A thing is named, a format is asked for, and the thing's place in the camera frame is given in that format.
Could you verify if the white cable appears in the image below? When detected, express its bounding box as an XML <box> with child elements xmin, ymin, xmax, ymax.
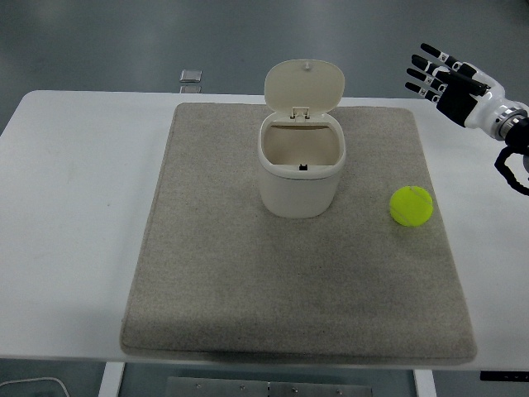
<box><xmin>0</xmin><ymin>376</ymin><xmax>69</xmax><ymax>397</ymax></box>

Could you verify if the grey felt mat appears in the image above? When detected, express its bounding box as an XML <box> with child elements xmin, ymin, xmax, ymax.
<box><xmin>119</xmin><ymin>102</ymin><xmax>479</xmax><ymax>366</ymax></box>

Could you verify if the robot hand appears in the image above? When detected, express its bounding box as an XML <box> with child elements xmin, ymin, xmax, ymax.
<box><xmin>404</xmin><ymin>42</ymin><xmax>508</xmax><ymax>130</ymax></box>

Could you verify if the black table control panel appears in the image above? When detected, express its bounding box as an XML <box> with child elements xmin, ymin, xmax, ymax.
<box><xmin>479</xmin><ymin>371</ymin><xmax>529</xmax><ymax>382</ymax></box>

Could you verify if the grey metal plate with screws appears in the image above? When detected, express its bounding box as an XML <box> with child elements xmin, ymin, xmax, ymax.
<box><xmin>166</xmin><ymin>375</ymin><xmax>374</xmax><ymax>397</ymax></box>

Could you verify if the cream bin with hinged lid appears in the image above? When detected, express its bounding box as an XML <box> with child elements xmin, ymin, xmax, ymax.
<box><xmin>258</xmin><ymin>60</ymin><xmax>346</xmax><ymax>219</ymax></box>

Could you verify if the white table leg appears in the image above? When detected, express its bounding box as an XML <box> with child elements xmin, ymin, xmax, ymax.
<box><xmin>98</xmin><ymin>361</ymin><xmax>126</xmax><ymax>397</ymax></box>
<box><xmin>412</xmin><ymin>369</ymin><xmax>436</xmax><ymax>397</ymax></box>

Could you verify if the yellow-green tennis ball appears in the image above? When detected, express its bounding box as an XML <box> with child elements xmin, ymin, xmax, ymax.
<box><xmin>389</xmin><ymin>185</ymin><xmax>434</xmax><ymax>227</ymax></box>

